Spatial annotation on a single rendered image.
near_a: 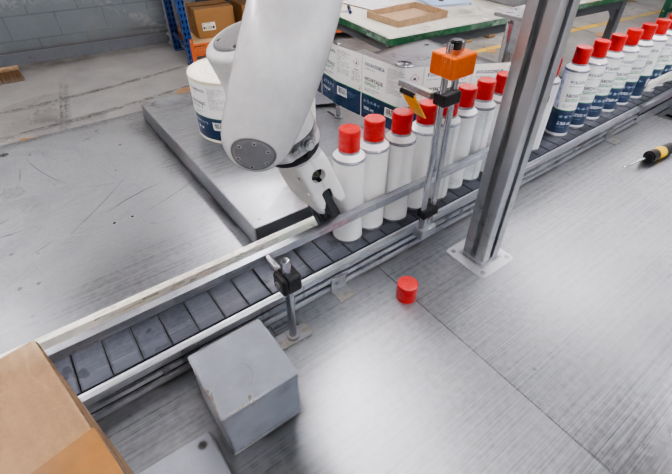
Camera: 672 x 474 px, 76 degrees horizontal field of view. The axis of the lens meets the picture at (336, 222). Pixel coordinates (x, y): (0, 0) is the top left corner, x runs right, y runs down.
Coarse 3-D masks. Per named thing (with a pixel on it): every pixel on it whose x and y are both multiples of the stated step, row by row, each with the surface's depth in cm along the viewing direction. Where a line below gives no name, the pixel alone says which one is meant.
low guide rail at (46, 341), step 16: (304, 224) 72; (272, 240) 70; (224, 256) 66; (240, 256) 67; (192, 272) 64; (208, 272) 65; (160, 288) 61; (176, 288) 63; (128, 304) 59; (80, 320) 57; (96, 320) 57; (48, 336) 55; (64, 336) 56
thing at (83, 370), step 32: (448, 192) 86; (384, 224) 78; (288, 256) 71; (320, 256) 71; (224, 288) 66; (256, 288) 66; (160, 320) 62; (192, 320) 61; (96, 352) 57; (128, 352) 57; (160, 352) 57; (96, 384) 54
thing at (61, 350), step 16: (464, 160) 79; (432, 176) 75; (400, 192) 72; (368, 208) 68; (320, 224) 65; (336, 224) 66; (288, 240) 62; (304, 240) 63; (256, 256) 60; (224, 272) 57; (240, 272) 59; (192, 288) 55; (208, 288) 57; (144, 304) 53; (160, 304) 53; (176, 304) 55; (112, 320) 51; (128, 320) 51; (80, 336) 49; (96, 336) 50; (48, 352) 48; (64, 352) 48
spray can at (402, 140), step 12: (396, 108) 68; (408, 108) 68; (396, 120) 67; (408, 120) 67; (396, 132) 68; (408, 132) 68; (396, 144) 68; (408, 144) 68; (396, 156) 70; (408, 156) 70; (396, 168) 71; (408, 168) 71; (396, 180) 72; (408, 180) 73; (396, 204) 76; (384, 216) 78; (396, 216) 77
